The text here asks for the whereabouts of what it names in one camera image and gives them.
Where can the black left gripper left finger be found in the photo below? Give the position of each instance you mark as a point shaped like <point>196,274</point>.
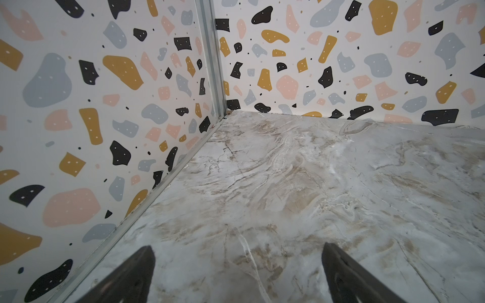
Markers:
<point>129,282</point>

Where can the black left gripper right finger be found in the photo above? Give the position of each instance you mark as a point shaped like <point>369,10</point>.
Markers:
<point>348,281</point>

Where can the left wall corner aluminium post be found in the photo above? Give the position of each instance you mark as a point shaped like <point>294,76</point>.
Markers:
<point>206,19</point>

